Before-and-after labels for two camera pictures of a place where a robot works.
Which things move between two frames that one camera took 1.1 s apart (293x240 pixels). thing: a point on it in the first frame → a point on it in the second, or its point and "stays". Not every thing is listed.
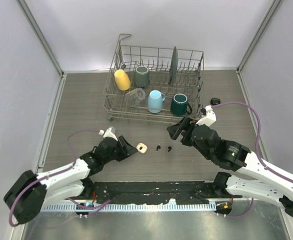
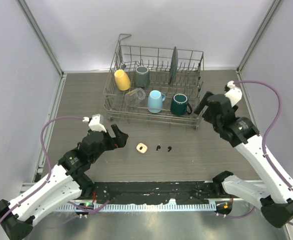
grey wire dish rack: x=154 y=84 stays
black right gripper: x=174 y=130 → x=206 y=114
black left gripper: x=126 y=150 → x=119 y=140
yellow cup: x=122 y=80 stays
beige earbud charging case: x=142 y=148 stays
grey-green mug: x=142 y=76 stays
